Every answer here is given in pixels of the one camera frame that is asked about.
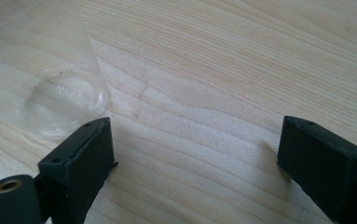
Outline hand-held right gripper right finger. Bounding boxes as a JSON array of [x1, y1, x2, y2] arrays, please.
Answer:
[[276, 115, 357, 224]]

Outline clear glass cup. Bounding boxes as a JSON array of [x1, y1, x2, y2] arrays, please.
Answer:
[[0, 0, 111, 141]]

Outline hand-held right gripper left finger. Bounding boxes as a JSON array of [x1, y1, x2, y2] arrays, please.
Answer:
[[37, 116, 118, 224]]

